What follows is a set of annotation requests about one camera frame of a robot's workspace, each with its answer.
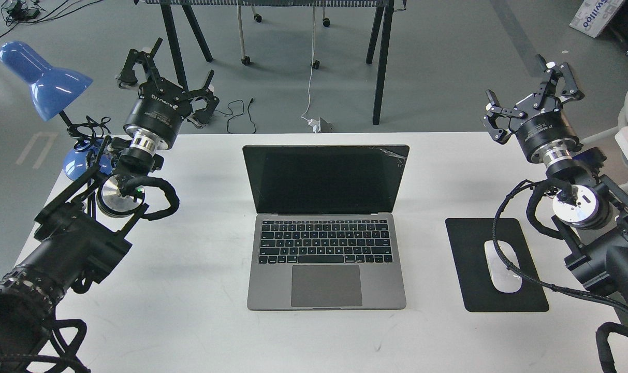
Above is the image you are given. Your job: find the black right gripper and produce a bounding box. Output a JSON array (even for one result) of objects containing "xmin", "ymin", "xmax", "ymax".
[{"xmin": 481, "ymin": 54, "xmax": 585, "ymax": 162}]

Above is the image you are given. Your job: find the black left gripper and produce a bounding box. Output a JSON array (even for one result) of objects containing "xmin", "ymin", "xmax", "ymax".
[{"xmin": 116, "ymin": 38, "xmax": 220, "ymax": 141}]

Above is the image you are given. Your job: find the grey laptop notebook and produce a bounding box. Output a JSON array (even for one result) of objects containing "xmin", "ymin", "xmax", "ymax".
[{"xmin": 243, "ymin": 145, "xmax": 410, "ymax": 311}]

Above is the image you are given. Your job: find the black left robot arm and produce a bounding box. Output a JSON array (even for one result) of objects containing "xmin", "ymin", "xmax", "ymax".
[{"xmin": 0, "ymin": 39, "xmax": 219, "ymax": 372}]

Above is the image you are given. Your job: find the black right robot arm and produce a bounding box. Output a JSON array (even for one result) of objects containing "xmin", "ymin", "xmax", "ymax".
[{"xmin": 482, "ymin": 54, "xmax": 628, "ymax": 372}]

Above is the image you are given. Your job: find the white cardboard box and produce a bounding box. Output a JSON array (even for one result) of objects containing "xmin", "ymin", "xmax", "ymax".
[{"xmin": 569, "ymin": 0, "xmax": 625, "ymax": 38}]

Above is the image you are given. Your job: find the blue desk lamp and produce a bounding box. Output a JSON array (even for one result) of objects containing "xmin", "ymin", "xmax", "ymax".
[{"xmin": 0, "ymin": 41, "xmax": 110, "ymax": 180}]

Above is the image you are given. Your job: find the black mouse pad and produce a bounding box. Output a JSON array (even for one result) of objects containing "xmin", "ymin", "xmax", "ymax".
[{"xmin": 445, "ymin": 218, "xmax": 549, "ymax": 312}]

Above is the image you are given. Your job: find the black trestle table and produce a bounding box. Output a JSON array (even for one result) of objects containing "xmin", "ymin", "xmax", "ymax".
[{"xmin": 136, "ymin": 0, "xmax": 407, "ymax": 125}]

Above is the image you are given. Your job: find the white computer mouse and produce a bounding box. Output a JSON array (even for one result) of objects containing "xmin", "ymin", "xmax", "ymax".
[{"xmin": 484, "ymin": 241, "xmax": 522, "ymax": 294}]

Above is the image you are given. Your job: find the black cable on floor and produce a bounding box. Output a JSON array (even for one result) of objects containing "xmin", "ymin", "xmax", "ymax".
[{"xmin": 214, "ymin": 97, "xmax": 256, "ymax": 134}]

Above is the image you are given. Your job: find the white charger cable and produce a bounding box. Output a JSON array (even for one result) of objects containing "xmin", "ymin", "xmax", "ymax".
[{"xmin": 300, "ymin": 5, "xmax": 334, "ymax": 134}]

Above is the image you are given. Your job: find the black cable bundle floor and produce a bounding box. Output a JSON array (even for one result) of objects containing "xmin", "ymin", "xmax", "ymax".
[{"xmin": 0, "ymin": 1, "xmax": 103, "ymax": 40}]

